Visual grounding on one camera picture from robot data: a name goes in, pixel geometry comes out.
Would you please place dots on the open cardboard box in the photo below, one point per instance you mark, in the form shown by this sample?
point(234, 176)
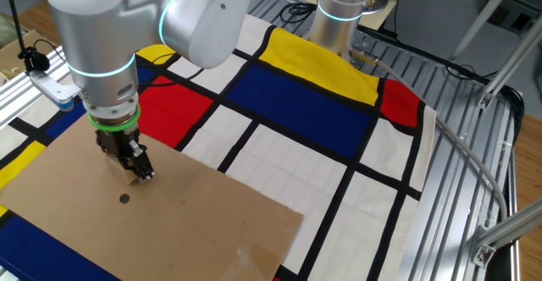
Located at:
point(17, 54)

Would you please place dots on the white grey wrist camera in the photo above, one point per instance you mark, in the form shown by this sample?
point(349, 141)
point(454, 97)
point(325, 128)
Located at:
point(55, 88)

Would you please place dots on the light wooden cube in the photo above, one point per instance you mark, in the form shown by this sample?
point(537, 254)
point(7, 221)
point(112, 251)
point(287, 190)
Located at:
point(123, 173)

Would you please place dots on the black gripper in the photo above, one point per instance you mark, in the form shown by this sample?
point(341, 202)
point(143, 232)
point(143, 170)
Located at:
point(118, 143)

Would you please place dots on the grey diagonal pole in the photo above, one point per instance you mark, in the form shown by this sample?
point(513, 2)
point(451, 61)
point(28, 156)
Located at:
point(484, 16)

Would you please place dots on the colour block patterned cloth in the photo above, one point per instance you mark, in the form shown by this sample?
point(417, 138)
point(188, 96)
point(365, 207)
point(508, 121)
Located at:
point(305, 111)

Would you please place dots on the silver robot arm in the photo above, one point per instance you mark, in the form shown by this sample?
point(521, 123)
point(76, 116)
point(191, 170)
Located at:
point(148, 23)

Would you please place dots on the brown cardboard sheet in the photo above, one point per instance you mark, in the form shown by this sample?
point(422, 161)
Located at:
point(169, 222)

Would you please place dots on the aluminium strut with bracket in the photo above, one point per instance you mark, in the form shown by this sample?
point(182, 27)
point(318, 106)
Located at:
point(508, 227)
point(516, 63)

